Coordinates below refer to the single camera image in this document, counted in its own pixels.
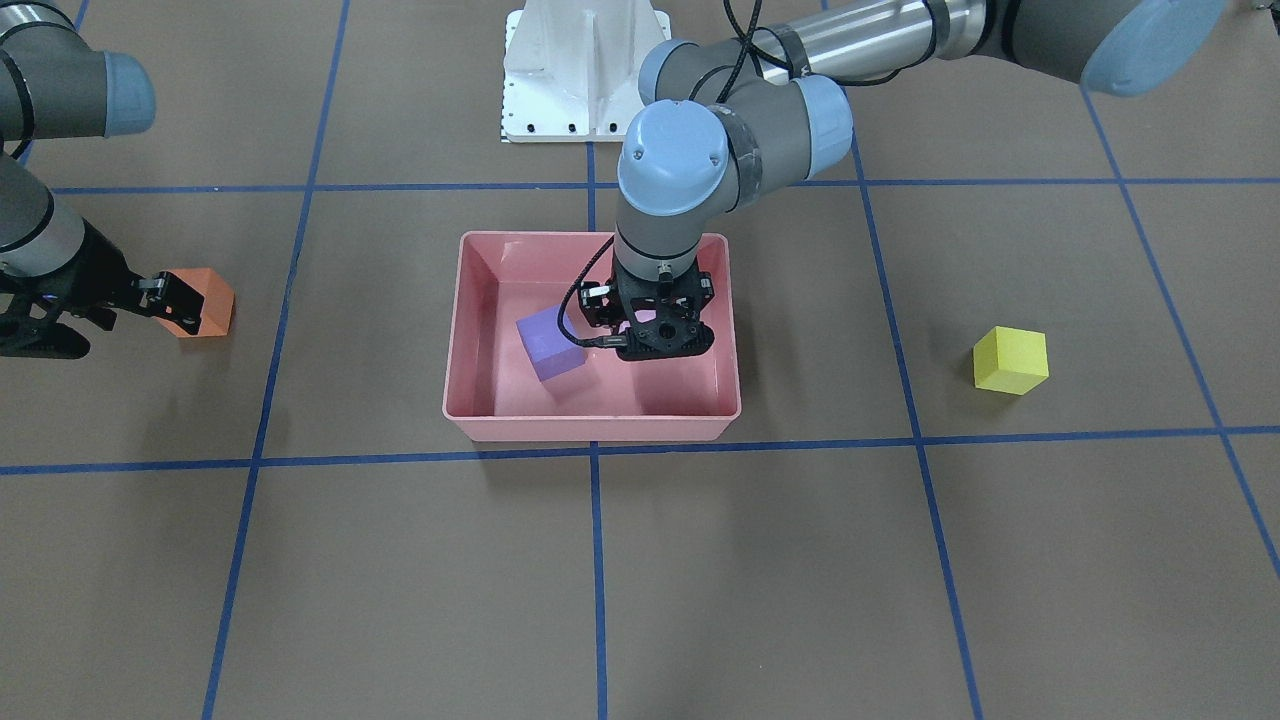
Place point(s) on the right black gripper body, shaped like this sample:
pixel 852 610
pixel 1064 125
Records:
pixel 93 270

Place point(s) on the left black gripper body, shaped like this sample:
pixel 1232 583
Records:
pixel 598 304

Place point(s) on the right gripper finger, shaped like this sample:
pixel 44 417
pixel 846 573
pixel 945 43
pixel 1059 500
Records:
pixel 167 296

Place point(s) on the orange foam block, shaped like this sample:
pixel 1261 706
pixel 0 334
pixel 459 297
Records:
pixel 219 301

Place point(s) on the purple foam block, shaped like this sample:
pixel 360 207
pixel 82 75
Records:
pixel 549 352

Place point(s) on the yellow foam block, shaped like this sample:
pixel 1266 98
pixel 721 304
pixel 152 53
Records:
pixel 1010 360

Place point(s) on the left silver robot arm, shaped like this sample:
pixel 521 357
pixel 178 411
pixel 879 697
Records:
pixel 723 125

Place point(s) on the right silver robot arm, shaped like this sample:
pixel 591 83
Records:
pixel 55 263

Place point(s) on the pink plastic bin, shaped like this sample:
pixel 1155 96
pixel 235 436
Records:
pixel 491 392

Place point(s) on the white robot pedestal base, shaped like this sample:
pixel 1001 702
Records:
pixel 571 69

